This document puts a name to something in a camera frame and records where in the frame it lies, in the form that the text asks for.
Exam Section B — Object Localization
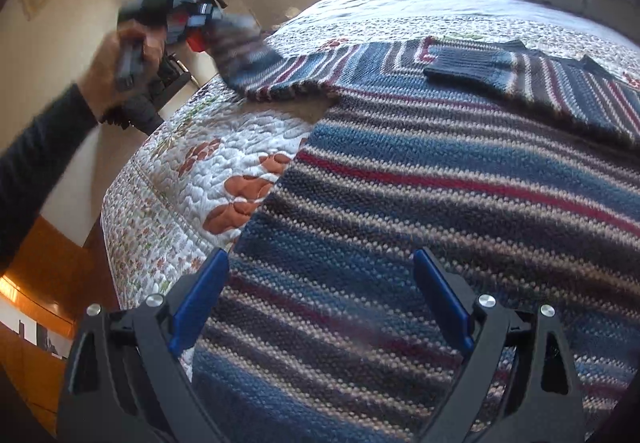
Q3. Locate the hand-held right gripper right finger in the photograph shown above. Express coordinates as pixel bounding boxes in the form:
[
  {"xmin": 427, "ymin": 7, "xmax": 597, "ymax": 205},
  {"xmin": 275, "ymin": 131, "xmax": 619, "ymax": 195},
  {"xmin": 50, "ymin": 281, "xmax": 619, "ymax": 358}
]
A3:
[{"xmin": 412, "ymin": 247, "xmax": 586, "ymax": 443}]

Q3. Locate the striped knit sweater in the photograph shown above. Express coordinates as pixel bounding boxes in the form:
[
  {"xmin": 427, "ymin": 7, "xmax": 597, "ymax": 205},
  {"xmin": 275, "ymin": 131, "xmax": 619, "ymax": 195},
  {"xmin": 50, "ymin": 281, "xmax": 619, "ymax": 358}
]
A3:
[{"xmin": 212, "ymin": 34, "xmax": 640, "ymax": 443}]

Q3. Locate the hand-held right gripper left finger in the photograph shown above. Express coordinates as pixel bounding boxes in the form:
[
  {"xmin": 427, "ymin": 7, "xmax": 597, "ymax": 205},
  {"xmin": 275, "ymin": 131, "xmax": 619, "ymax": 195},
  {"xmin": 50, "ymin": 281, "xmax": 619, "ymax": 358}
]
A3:
[{"xmin": 57, "ymin": 248, "xmax": 231, "ymax": 443}]

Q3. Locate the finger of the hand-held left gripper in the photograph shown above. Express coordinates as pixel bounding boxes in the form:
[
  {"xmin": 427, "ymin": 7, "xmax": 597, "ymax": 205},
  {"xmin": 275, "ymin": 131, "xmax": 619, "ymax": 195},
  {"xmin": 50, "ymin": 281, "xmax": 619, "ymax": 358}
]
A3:
[{"xmin": 205, "ymin": 12, "xmax": 262, "ymax": 46}]

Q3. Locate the person's left hand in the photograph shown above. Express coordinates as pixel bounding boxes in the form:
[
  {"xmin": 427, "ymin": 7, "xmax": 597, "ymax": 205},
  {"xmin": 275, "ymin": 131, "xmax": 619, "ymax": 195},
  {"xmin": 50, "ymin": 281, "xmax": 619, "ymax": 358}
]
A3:
[{"xmin": 76, "ymin": 20, "xmax": 166, "ymax": 120}]

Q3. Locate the white floral quilt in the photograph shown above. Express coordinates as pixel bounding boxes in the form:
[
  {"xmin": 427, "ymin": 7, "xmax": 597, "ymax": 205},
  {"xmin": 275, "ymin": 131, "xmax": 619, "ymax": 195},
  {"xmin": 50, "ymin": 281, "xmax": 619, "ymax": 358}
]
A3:
[{"xmin": 99, "ymin": 0, "xmax": 640, "ymax": 374}]

